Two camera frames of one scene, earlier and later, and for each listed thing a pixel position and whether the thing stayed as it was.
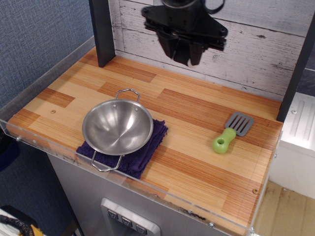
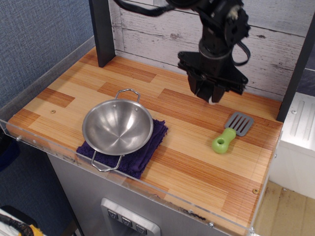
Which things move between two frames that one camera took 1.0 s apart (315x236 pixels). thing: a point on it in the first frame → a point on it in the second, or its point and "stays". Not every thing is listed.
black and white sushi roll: [182, 54] → [205, 91]
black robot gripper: [187, 19] → [218, 70]
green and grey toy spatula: [237, 124] stays
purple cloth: [129, 164] stays
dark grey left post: [103, 32] stays
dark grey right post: [294, 85] stays
